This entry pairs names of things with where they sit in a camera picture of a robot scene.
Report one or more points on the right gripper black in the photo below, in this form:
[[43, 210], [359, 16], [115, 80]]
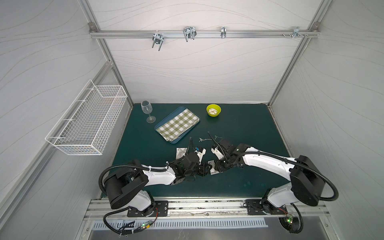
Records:
[[218, 163]]

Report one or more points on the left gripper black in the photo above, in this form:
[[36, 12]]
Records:
[[202, 169]]

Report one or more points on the grey necklace display card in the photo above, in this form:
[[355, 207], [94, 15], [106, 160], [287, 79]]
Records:
[[181, 152]]

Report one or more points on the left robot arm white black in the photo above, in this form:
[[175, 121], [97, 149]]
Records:
[[124, 185]]

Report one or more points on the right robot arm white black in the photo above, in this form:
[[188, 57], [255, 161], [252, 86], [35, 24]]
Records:
[[305, 182]]

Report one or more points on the green checked cloth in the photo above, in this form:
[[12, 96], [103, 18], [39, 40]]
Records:
[[178, 124]]

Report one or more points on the white striped item in bowl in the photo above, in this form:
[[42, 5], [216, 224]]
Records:
[[212, 111]]

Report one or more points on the yellow-green plastic bowl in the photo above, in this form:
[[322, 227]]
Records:
[[217, 107]]

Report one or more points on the clear wine glass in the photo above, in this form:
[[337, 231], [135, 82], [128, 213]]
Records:
[[147, 109]]

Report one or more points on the metal clamp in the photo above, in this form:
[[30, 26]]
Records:
[[158, 39], [223, 32], [296, 34], [189, 33]]

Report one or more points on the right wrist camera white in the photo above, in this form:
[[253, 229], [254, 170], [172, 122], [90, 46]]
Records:
[[216, 151]]

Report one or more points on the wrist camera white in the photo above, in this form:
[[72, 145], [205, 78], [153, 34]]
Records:
[[200, 152], [216, 151]]

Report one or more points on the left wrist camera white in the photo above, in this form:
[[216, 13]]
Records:
[[200, 152]]

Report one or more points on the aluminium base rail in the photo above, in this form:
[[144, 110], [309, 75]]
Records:
[[197, 208]]

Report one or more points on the white slotted cable duct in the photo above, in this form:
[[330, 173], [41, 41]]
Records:
[[170, 224]]

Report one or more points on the white wire basket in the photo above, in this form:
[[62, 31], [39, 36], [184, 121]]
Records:
[[85, 127]]

